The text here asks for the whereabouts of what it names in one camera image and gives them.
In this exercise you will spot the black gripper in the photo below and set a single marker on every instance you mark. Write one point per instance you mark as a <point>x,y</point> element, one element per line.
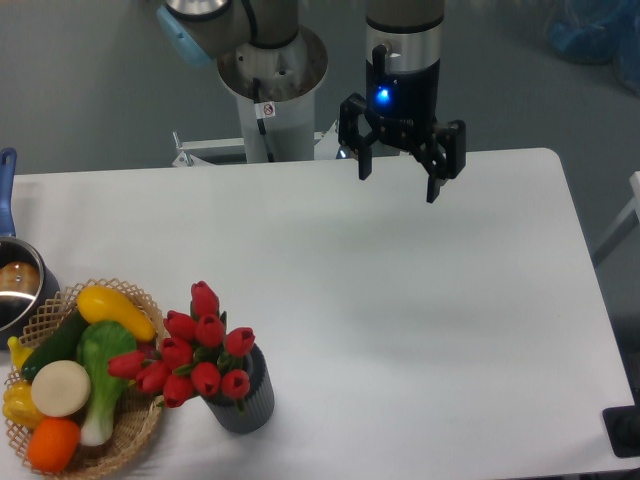
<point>400,110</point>

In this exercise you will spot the red tulip bouquet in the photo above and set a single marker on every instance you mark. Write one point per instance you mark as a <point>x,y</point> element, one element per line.
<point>199,357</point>

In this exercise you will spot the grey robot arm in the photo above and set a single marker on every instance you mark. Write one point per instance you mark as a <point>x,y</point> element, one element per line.
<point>204,31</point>

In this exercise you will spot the dark grey ribbed vase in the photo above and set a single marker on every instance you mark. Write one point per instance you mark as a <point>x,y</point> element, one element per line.
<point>252,411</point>

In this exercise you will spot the blue plastic bag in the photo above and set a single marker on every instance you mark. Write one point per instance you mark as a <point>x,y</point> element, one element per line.
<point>597,32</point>

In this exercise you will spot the yellow squash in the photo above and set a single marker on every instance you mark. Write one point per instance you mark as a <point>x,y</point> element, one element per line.
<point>97,303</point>

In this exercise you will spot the green bok choy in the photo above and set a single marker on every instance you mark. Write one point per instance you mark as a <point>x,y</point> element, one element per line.
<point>99,343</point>

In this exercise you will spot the black device at table edge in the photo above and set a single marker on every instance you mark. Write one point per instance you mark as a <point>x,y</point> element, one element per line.
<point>622,426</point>

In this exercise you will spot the dark green cucumber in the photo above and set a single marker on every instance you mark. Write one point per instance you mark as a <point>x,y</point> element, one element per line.
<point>60,345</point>

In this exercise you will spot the woven wicker basket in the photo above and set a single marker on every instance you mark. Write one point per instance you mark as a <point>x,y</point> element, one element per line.
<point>136,414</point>

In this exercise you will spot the yellow banana tip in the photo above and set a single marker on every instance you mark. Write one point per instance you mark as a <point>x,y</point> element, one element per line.
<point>18,352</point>

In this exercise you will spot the orange fruit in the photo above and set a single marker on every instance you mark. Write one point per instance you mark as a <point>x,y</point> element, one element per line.
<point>52,444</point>

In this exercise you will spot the yellow bell pepper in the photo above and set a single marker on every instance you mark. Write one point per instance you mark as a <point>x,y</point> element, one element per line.
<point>19,407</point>

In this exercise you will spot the metal table bracket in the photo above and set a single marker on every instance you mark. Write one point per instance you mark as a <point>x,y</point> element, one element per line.
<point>232,150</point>

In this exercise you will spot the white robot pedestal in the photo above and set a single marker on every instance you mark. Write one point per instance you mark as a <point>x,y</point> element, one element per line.
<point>275,96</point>

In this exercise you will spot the white furniture frame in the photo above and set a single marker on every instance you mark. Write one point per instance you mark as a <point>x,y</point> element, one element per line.
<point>622,225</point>

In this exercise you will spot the blue handled saucepan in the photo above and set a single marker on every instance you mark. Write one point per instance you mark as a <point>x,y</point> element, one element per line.
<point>26,281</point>

